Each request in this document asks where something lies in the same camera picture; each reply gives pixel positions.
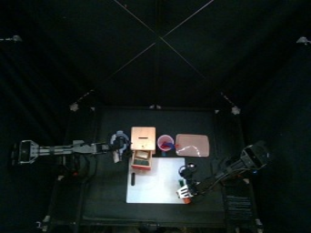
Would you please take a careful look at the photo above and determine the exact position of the white rectangular mat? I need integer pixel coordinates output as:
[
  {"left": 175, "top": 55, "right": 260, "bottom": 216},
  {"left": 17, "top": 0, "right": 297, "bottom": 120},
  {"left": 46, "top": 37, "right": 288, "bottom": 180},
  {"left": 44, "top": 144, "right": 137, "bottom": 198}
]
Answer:
[{"left": 125, "top": 157, "right": 192, "bottom": 205}]

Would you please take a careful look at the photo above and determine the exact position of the pink plastic cup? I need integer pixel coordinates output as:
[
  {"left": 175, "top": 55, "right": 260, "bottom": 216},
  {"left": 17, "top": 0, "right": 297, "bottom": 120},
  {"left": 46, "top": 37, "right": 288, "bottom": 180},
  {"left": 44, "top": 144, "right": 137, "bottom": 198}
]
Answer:
[{"left": 156, "top": 134, "right": 176, "bottom": 153}]

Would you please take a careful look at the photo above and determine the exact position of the white cord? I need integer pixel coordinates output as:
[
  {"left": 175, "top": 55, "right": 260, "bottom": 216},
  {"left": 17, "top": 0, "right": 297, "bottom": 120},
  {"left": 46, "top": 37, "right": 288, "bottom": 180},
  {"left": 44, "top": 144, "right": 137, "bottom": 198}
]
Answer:
[{"left": 177, "top": 145, "right": 203, "bottom": 157}]

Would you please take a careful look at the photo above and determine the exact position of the grey frame clamp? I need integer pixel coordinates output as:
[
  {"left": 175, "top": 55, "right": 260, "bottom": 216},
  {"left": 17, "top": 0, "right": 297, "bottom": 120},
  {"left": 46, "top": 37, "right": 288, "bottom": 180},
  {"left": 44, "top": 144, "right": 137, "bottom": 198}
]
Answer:
[
  {"left": 0, "top": 35, "right": 22, "bottom": 43},
  {"left": 295, "top": 35, "right": 311, "bottom": 46}
]

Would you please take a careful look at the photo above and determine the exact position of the thin diagonal brace wire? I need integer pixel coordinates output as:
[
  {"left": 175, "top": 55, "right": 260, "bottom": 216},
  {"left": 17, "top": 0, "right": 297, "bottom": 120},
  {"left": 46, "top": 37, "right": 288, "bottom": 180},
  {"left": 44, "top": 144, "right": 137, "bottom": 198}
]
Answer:
[
  {"left": 74, "top": 0, "right": 215, "bottom": 104},
  {"left": 112, "top": 0, "right": 209, "bottom": 80}
]

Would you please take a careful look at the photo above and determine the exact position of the blue red toy utensil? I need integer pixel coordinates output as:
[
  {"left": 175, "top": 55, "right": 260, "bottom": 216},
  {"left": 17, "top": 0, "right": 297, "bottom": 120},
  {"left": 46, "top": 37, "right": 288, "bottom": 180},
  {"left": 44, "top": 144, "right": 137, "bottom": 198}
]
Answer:
[{"left": 160, "top": 141, "right": 177, "bottom": 152}]

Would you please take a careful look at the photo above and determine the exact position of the black sheet with white print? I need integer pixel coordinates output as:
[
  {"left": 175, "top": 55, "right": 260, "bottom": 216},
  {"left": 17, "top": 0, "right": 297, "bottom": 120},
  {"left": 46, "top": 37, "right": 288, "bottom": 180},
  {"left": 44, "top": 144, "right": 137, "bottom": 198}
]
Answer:
[{"left": 223, "top": 187, "right": 255, "bottom": 227}]

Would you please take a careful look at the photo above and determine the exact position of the wooden drawer cabinet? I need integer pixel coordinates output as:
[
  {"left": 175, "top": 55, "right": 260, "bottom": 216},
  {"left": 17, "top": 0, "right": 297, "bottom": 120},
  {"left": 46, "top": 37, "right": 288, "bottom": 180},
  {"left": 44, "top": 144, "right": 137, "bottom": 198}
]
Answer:
[{"left": 129, "top": 126, "right": 157, "bottom": 155}]

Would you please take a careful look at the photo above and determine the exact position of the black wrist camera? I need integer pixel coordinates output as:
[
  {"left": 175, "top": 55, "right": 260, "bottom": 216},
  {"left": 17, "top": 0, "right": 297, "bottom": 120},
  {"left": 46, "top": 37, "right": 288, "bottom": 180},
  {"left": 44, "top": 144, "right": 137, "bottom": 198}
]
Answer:
[{"left": 177, "top": 162, "right": 200, "bottom": 180}]

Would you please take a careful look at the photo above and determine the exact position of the grey table corner bracket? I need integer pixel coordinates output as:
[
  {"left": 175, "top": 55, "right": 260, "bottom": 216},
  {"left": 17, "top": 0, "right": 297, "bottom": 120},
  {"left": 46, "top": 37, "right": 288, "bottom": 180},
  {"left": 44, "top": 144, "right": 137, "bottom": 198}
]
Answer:
[
  {"left": 251, "top": 218, "right": 264, "bottom": 233},
  {"left": 34, "top": 215, "right": 52, "bottom": 233}
]

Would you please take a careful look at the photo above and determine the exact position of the pink cutting board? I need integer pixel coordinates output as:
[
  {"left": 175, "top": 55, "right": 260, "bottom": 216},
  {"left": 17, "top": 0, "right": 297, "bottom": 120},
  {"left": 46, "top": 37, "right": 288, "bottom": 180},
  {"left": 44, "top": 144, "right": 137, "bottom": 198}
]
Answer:
[{"left": 173, "top": 133, "right": 211, "bottom": 158}]

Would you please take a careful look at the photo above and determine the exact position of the open wooden drawer red front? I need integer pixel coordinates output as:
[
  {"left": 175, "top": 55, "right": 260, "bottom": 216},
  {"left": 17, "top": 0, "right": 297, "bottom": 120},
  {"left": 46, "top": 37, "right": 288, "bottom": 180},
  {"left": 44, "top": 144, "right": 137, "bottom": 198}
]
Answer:
[{"left": 129, "top": 149, "right": 154, "bottom": 171}]

